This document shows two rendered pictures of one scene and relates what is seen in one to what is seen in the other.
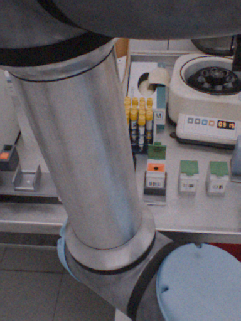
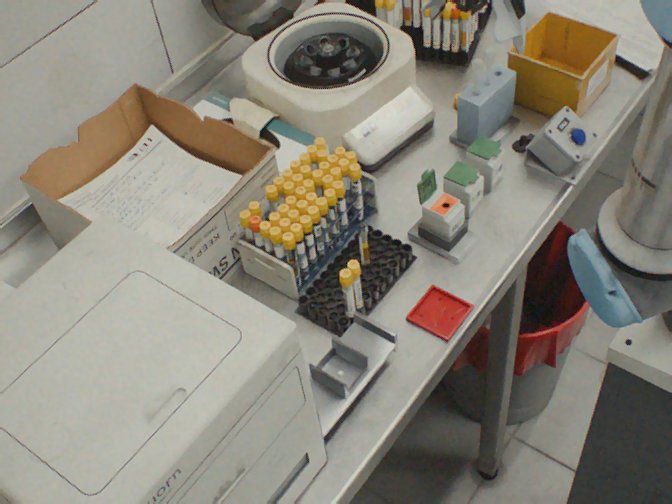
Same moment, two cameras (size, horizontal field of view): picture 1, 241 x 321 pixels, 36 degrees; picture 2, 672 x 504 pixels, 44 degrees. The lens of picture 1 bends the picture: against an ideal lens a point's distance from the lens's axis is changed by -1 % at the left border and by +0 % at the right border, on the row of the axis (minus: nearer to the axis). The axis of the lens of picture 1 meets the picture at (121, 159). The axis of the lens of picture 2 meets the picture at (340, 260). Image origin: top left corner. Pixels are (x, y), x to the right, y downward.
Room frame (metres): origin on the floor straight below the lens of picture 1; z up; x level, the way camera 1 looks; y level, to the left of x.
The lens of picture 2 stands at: (0.21, 0.66, 1.82)
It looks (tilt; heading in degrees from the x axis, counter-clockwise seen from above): 50 degrees down; 306
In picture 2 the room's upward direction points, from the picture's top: 8 degrees counter-clockwise
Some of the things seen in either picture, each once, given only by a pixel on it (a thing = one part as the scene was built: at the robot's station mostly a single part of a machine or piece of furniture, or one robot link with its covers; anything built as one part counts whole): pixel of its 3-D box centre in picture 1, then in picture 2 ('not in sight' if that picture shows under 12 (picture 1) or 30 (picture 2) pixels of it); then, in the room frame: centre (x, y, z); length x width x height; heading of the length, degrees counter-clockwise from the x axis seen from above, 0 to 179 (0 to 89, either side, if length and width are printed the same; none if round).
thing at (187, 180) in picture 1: (187, 177); (462, 189); (0.56, -0.15, 0.91); 0.05 x 0.04 x 0.07; 174
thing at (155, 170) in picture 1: (155, 176); (442, 218); (0.56, -0.08, 0.92); 0.05 x 0.04 x 0.06; 172
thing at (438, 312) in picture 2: not in sight; (440, 312); (0.51, 0.05, 0.88); 0.07 x 0.07 x 0.01; 84
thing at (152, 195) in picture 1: (155, 184); (443, 231); (0.56, -0.08, 0.89); 0.09 x 0.05 x 0.04; 172
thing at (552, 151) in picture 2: not in sight; (550, 137); (0.49, -0.30, 0.92); 0.13 x 0.07 x 0.08; 174
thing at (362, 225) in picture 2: not in sight; (364, 248); (0.63, 0.03, 0.93); 0.01 x 0.01 x 0.10; 84
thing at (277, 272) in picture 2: (116, 131); (310, 224); (0.73, 0.01, 0.91); 0.20 x 0.10 x 0.07; 84
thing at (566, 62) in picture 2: not in sight; (560, 67); (0.53, -0.46, 0.93); 0.13 x 0.13 x 0.10; 83
